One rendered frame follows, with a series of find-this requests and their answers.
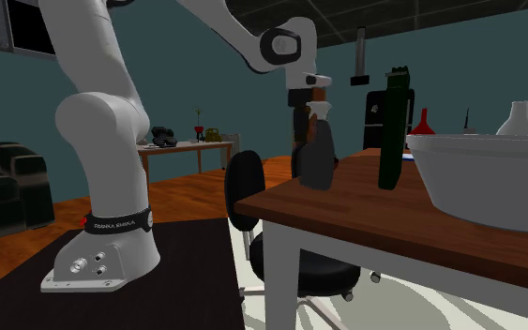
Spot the thin black pen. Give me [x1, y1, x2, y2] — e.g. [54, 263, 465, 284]
[462, 107, 475, 135]

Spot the wooden table with white legs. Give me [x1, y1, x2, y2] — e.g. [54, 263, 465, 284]
[233, 146, 528, 330]

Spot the wooden side table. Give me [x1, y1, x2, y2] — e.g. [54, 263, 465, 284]
[136, 106, 235, 185]

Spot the large white bowl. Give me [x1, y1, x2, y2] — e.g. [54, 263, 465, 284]
[404, 133, 528, 234]

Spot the grey hanging lamp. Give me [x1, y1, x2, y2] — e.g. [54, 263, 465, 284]
[349, 26, 371, 87]

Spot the black armchair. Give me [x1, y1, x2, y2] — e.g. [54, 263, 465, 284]
[0, 120, 56, 246]

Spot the grey spray bottle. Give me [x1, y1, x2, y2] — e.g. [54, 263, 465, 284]
[296, 101, 339, 191]

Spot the dark robot stand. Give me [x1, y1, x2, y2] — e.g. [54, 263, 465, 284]
[0, 217, 247, 330]

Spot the black office chair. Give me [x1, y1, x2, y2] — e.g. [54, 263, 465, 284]
[223, 149, 382, 330]

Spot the white vase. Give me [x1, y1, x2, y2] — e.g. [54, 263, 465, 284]
[494, 100, 528, 137]

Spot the dark green tall bottle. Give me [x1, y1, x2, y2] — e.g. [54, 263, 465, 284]
[377, 65, 413, 191]

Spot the black refrigerator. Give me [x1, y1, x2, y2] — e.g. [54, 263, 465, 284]
[362, 88, 416, 152]

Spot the red funnel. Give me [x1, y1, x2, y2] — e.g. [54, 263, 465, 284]
[409, 107, 436, 136]

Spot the grey framed wall screen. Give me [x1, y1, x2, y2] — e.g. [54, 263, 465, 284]
[0, 0, 59, 62]

